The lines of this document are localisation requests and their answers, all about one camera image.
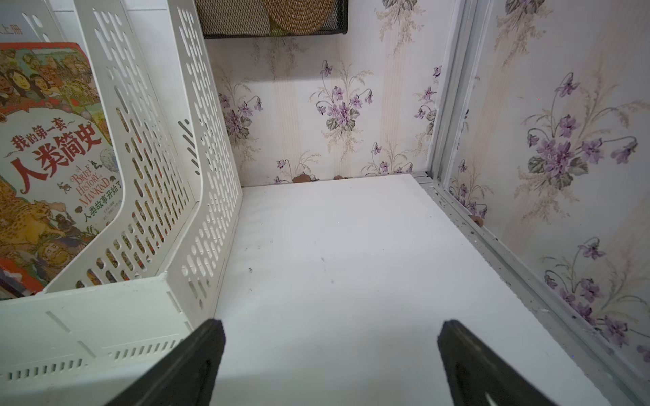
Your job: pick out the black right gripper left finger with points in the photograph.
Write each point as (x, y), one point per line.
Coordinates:
(185, 376)

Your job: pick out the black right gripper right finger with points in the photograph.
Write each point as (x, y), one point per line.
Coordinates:
(476, 375)

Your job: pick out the white plastic file organizer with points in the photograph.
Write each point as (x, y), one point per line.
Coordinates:
(153, 275)

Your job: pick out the colourful human history book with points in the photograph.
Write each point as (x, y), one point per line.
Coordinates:
(60, 181)

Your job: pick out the woven brown round coaster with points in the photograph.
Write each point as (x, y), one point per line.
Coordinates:
(298, 17)

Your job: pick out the black mesh wall basket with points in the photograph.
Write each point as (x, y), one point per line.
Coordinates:
(241, 19)

